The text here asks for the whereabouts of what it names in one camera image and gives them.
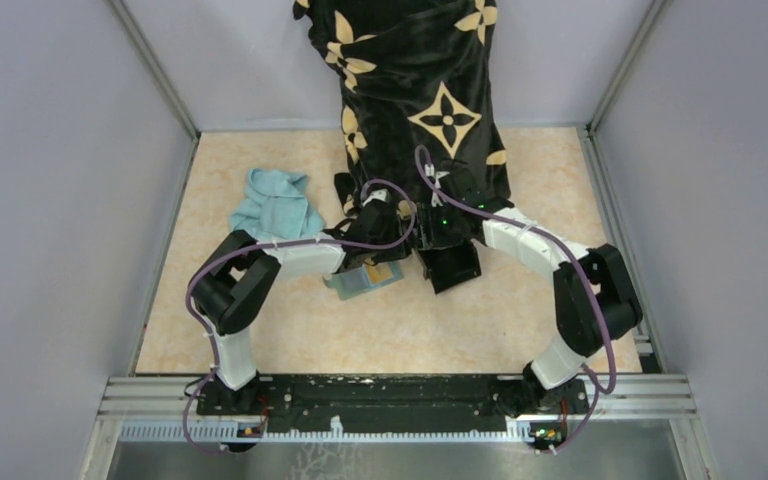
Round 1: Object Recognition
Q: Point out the orange credit card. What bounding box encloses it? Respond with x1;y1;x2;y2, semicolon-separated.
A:
364;263;394;285

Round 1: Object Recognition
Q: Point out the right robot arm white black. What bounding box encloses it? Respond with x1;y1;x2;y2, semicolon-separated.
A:
416;160;643;412

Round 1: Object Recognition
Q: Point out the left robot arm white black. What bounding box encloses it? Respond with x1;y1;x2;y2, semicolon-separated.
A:
185;200;417;414

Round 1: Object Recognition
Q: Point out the black card tray box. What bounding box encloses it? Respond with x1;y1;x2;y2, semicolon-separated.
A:
418;240;482;294

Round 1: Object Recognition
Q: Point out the light blue cloth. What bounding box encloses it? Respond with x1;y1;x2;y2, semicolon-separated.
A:
229;168;326;240

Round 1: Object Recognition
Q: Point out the black beige flower-patterned blanket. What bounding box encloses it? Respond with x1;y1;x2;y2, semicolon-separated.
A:
292;1;511;214

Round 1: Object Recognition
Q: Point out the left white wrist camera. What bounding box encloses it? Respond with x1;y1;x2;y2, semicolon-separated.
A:
362;188;391;207

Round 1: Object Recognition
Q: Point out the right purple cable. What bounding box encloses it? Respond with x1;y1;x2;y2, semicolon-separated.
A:
414;145;618;457

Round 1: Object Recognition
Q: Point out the purple cable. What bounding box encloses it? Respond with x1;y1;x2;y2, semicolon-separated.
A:
414;145;618;457
182;178;420;457

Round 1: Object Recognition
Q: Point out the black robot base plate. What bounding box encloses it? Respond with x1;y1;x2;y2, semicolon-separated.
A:
195;374;590;433

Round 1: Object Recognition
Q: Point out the white slotted cable duct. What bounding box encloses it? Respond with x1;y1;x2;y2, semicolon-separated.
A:
118;417;563;446

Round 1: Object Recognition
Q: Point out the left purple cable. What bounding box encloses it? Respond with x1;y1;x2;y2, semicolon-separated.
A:
182;178;420;457

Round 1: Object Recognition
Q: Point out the aluminium frame rail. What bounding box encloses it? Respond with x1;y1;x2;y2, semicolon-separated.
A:
98;374;697;420

